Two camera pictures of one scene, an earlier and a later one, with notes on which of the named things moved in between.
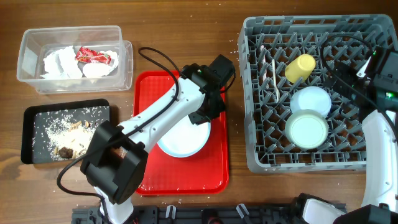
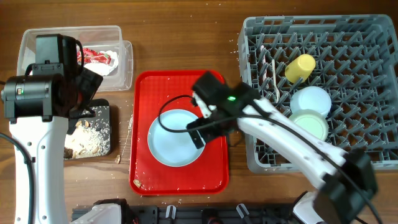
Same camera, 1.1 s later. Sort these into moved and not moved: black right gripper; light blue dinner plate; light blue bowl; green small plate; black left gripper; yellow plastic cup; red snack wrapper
Moved: black right gripper; light blue dinner plate; black left gripper
Not moved: yellow plastic cup; red snack wrapper; green small plate; light blue bowl
